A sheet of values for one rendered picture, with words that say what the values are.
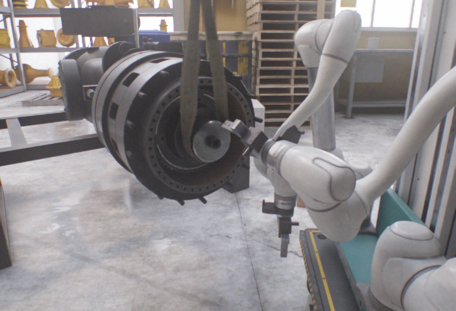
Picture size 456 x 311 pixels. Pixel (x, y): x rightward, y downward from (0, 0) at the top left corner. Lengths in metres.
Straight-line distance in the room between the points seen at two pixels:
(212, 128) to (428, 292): 0.71
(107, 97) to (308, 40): 0.80
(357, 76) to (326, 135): 4.23
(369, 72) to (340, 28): 4.51
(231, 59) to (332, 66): 3.11
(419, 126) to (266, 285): 1.19
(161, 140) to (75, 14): 2.78
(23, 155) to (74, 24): 2.03
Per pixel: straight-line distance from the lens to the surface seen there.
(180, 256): 1.94
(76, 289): 1.88
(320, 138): 1.45
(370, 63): 5.71
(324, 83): 1.20
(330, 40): 1.22
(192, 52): 0.99
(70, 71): 2.34
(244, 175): 2.63
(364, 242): 1.39
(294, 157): 0.71
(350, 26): 1.23
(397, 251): 0.95
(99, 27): 3.68
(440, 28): 1.24
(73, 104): 2.32
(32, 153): 2.01
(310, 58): 1.35
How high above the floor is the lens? 1.15
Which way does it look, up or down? 17 degrees down
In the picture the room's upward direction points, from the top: straight up
